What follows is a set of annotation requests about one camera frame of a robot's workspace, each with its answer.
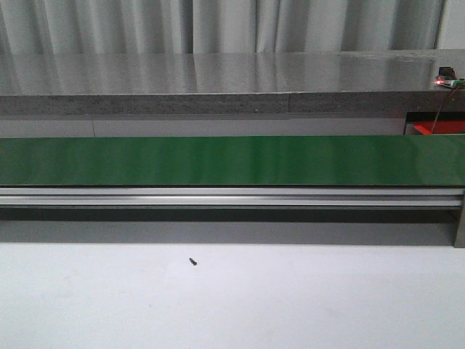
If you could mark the red plastic tray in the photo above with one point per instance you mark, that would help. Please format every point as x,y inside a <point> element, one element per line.
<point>440,128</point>

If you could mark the small green circuit board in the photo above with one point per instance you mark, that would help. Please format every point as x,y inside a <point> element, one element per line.
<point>445,81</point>

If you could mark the green conveyor belt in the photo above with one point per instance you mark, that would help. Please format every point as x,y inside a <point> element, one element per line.
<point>382,160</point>

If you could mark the small black sensor module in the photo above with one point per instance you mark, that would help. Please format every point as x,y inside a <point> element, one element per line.
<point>447,72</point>

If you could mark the grey stone counter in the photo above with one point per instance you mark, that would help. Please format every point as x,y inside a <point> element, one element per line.
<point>393,82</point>

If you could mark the white curtain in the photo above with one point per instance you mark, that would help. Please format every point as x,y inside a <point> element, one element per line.
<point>139,27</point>

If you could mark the aluminium conveyor frame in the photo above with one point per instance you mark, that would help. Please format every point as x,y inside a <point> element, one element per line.
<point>267,215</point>

